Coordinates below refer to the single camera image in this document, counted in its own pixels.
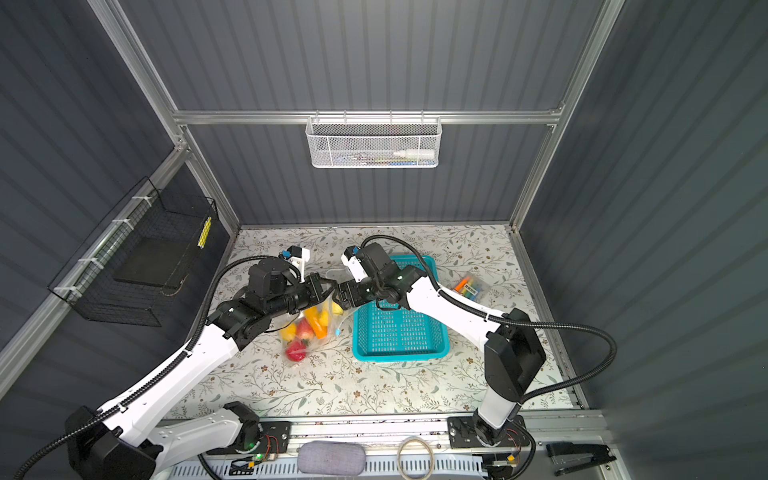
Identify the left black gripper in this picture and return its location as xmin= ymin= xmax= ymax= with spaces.
xmin=267 ymin=273 xmax=338 ymax=322

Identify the yellow lemon toy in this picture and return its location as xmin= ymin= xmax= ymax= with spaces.
xmin=280 ymin=323 xmax=297 ymax=342

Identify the teal plastic basket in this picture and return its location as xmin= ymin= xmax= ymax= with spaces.
xmin=350 ymin=254 xmax=451 ymax=364

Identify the clear zip top bag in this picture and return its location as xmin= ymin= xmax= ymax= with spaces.
xmin=275 ymin=294 xmax=354 ymax=362

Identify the yellow pear toy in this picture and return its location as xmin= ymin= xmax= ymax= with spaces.
xmin=318 ymin=301 xmax=344 ymax=329

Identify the orange carrot toy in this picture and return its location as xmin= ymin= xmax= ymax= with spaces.
xmin=304 ymin=307 xmax=328 ymax=339

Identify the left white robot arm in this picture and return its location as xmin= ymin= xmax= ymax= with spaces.
xmin=64 ymin=253 xmax=338 ymax=479

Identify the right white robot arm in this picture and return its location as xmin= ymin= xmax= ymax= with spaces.
xmin=334 ymin=235 xmax=546 ymax=446

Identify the clear box of markers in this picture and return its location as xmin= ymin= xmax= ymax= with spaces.
xmin=453 ymin=274 xmax=491 ymax=302

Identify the black pad in basket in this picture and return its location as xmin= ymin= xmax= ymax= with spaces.
xmin=113 ymin=237 xmax=197 ymax=290

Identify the grey fabric pouch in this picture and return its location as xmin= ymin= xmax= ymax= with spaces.
xmin=297 ymin=441 xmax=367 ymax=476

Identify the right black corrugated cable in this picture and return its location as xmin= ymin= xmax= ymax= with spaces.
xmin=359 ymin=234 xmax=618 ymax=404

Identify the black corrugated cable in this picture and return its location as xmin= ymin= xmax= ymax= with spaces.
xmin=359 ymin=234 xmax=618 ymax=404
xmin=13 ymin=255 xmax=271 ymax=480

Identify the left black corrugated cable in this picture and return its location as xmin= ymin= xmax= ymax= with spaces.
xmin=13 ymin=255 xmax=271 ymax=480

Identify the white wire mesh basket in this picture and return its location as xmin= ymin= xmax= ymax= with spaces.
xmin=305 ymin=118 xmax=443 ymax=169

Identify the black wire basket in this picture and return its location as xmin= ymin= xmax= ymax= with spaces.
xmin=48 ymin=181 xmax=218 ymax=327

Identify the beige cable ring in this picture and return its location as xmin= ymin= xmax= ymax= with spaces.
xmin=395 ymin=436 xmax=436 ymax=480

